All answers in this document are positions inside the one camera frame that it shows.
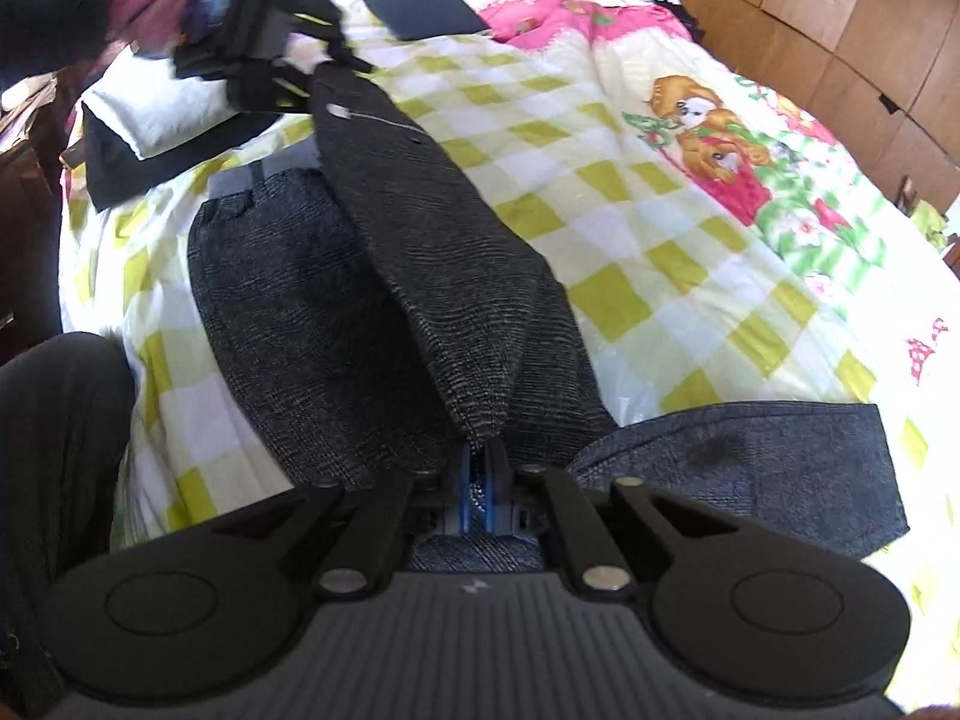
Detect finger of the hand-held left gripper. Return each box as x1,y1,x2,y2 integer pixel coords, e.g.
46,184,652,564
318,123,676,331
279,0,374,76
226,55,322,115

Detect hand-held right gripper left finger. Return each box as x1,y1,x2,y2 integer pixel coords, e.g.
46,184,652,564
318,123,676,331
202,441,482,602

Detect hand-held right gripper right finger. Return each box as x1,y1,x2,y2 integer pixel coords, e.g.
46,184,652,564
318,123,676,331
481,441,751,601

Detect dark grey pants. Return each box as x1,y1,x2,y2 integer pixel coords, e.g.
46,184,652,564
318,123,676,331
186,60,911,575

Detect person's left hand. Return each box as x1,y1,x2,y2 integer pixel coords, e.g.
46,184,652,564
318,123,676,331
111,0,197,62

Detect white folded cloth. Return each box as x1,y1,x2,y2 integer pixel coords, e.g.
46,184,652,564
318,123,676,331
82,52,290,162

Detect black folded cloth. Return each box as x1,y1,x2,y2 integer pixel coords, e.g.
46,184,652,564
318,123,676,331
79,101,284,213

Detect wooden nightstand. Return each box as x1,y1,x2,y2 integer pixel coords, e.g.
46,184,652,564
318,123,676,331
0,64,83,362

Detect checked printed blanket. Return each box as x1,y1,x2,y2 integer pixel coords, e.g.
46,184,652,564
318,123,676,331
60,0,960,715

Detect wooden wardrobe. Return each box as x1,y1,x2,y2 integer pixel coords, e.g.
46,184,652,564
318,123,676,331
679,0,960,220

